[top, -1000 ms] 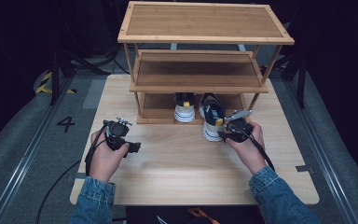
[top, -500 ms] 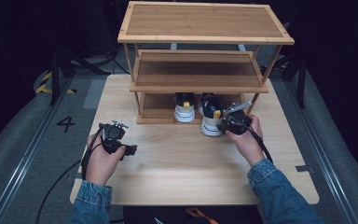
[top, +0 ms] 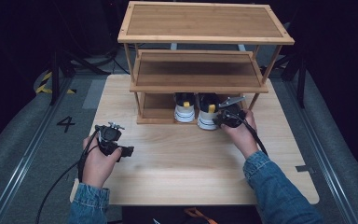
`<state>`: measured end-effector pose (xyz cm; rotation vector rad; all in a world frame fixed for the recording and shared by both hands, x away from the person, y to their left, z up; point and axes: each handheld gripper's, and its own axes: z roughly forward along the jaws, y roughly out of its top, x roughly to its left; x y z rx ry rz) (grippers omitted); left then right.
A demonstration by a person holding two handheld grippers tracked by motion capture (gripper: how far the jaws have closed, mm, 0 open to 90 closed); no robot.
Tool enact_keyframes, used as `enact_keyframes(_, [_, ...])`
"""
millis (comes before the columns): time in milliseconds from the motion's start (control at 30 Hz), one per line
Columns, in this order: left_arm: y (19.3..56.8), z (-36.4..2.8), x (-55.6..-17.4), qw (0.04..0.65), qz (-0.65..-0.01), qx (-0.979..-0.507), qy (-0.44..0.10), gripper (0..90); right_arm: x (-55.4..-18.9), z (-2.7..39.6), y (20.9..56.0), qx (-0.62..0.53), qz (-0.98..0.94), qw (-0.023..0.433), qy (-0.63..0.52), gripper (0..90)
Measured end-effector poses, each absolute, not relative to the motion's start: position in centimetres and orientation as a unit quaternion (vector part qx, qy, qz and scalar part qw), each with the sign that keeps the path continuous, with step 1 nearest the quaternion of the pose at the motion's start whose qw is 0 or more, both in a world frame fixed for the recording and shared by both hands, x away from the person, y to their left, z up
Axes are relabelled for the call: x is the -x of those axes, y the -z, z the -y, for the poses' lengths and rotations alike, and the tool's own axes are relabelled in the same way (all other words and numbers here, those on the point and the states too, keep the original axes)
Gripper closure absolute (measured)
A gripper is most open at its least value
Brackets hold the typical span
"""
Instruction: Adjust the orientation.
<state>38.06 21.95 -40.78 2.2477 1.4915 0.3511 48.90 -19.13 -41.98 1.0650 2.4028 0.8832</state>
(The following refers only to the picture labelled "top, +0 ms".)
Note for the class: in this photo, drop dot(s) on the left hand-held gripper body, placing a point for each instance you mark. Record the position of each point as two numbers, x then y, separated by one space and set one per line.
109 137

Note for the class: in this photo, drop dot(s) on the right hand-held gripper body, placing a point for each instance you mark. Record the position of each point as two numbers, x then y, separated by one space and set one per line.
231 118

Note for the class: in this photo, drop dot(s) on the white blue sneaker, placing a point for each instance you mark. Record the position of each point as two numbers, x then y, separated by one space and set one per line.
206 119
185 112

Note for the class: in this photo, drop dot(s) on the wooden shoe rack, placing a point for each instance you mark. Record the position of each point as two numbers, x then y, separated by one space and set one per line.
199 21

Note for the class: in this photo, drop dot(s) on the person's right hand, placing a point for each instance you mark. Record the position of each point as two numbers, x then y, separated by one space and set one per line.
244 137

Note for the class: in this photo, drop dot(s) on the person's left hand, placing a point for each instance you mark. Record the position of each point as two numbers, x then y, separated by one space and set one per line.
98 169

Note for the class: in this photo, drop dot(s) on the black metal stand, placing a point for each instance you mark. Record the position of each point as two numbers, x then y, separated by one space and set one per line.
301 81
54 81

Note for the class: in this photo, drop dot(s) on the yellow black floor tape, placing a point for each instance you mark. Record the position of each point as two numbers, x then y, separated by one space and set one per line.
43 89

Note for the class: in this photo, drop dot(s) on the grey tape piece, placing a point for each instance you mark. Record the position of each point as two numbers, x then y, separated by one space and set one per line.
304 169

